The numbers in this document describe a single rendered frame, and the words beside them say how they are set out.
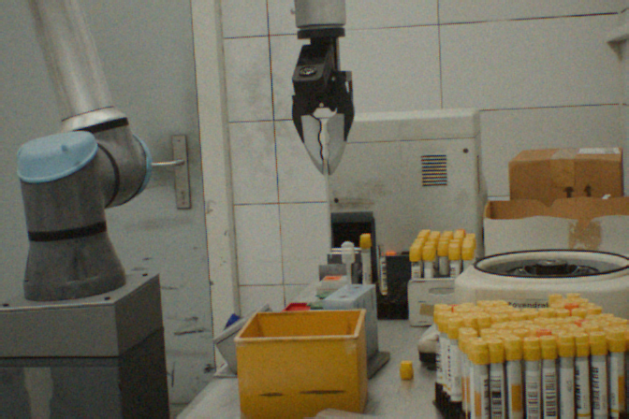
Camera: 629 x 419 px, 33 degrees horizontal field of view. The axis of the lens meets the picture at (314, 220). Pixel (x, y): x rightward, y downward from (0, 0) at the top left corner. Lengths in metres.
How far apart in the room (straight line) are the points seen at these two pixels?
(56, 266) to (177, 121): 1.81
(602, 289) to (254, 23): 2.21
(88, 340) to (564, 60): 2.03
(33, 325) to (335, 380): 0.57
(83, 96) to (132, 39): 1.69
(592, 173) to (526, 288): 1.02
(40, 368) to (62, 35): 0.52
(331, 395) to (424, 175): 0.85
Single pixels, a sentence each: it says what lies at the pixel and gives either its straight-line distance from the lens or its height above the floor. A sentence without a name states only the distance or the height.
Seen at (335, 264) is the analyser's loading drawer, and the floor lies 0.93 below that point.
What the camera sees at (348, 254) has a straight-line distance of 1.34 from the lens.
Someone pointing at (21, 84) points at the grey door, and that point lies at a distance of 3.54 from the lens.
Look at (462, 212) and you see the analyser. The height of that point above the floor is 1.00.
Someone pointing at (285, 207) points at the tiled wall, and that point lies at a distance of 3.34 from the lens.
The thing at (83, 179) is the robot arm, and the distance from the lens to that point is 1.58.
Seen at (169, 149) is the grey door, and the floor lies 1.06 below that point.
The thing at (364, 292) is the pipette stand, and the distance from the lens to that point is 1.35.
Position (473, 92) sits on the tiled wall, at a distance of 3.23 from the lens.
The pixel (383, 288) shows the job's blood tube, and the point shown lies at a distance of 1.71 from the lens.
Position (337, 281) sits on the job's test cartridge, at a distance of 1.57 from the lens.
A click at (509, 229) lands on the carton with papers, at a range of 1.64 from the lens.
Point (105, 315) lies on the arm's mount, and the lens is 1.53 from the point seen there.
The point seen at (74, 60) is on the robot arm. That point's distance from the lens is 1.72.
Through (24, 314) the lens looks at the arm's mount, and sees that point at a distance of 1.58.
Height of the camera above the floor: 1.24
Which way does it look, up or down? 7 degrees down
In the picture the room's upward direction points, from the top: 3 degrees counter-clockwise
